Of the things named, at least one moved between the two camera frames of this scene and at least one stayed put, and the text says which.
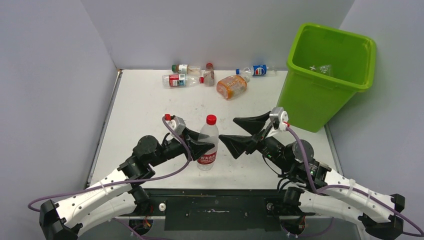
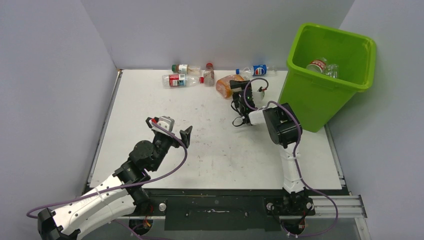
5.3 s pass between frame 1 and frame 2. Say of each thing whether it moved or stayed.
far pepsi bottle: stayed
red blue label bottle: stayed
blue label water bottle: moved
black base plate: stayed
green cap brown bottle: stayed
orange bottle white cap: stayed
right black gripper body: moved
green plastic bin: stayed
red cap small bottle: stayed
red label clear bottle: moved
